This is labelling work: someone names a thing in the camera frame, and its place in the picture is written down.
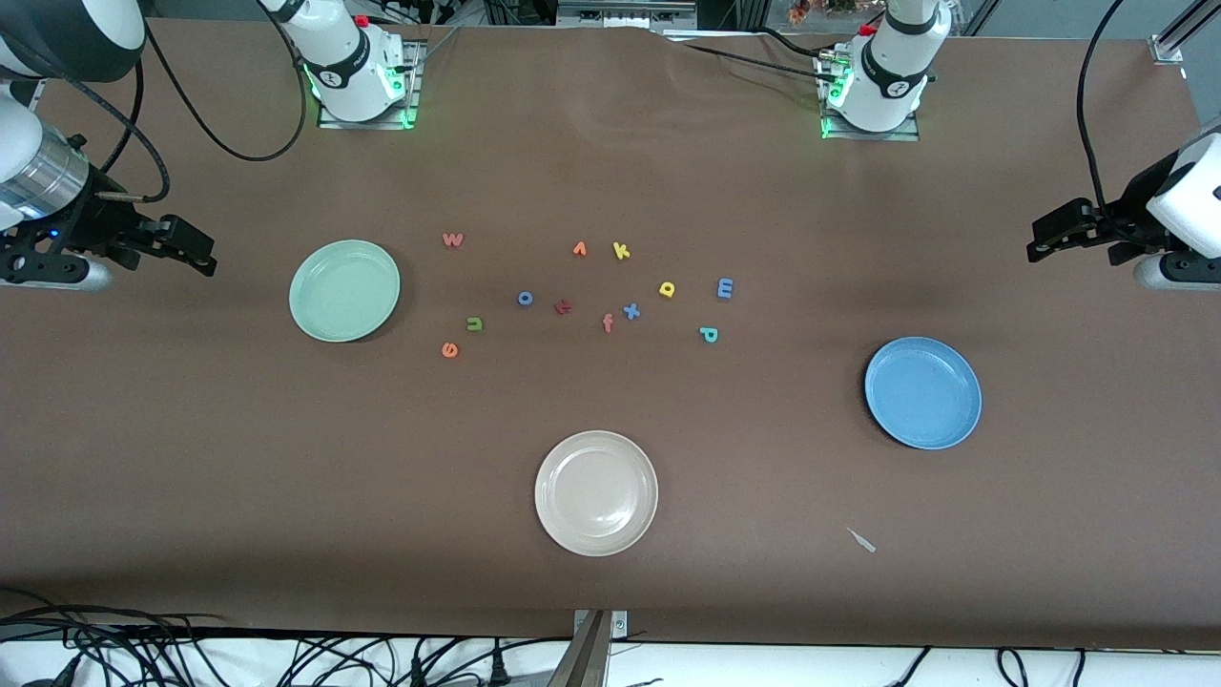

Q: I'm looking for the blue plate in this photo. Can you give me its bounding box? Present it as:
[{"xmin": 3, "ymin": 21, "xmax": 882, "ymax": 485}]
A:
[{"xmin": 864, "ymin": 336, "xmax": 983, "ymax": 450}]

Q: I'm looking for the light green plate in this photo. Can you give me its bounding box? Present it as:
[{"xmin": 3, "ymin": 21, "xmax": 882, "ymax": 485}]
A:
[{"xmin": 289, "ymin": 239, "xmax": 402, "ymax": 344}]

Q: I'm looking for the long black right arm cable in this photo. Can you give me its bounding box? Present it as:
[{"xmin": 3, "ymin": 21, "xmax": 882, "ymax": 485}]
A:
[{"xmin": 141, "ymin": 0, "xmax": 311, "ymax": 163}]

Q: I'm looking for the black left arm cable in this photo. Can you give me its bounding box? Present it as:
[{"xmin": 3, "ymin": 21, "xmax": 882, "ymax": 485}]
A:
[{"xmin": 1075, "ymin": 0, "xmax": 1127, "ymax": 216}]

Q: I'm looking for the brown table cover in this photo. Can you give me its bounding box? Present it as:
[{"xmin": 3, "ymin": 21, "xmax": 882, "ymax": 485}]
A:
[{"xmin": 0, "ymin": 17, "xmax": 1221, "ymax": 650}]

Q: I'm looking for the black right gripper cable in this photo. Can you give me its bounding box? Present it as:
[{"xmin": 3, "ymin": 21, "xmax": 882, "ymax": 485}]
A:
[{"xmin": 38, "ymin": 57, "xmax": 171, "ymax": 203}]

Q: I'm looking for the black cable on table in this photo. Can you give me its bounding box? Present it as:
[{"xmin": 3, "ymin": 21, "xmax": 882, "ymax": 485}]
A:
[{"xmin": 682, "ymin": 29, "xmax": 845, "ymax": 82}]

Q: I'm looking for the grey metal bar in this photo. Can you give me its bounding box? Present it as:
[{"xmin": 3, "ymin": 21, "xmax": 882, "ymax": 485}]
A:
[{"xmin": 546, "ymin": 611, "xmax": 611, "ymax": 687}]

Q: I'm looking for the beige plate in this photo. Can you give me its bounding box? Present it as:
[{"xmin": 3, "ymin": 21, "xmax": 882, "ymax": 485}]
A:
[{"xmin": 534, "ymin": 430, "xmax": 659, "ymax": 557}]

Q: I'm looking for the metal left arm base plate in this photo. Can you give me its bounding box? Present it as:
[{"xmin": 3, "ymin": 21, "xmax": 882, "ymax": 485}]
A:
[{"xmin": 818, "ymin": 52, "xmax": 921, "ymax": 142}]

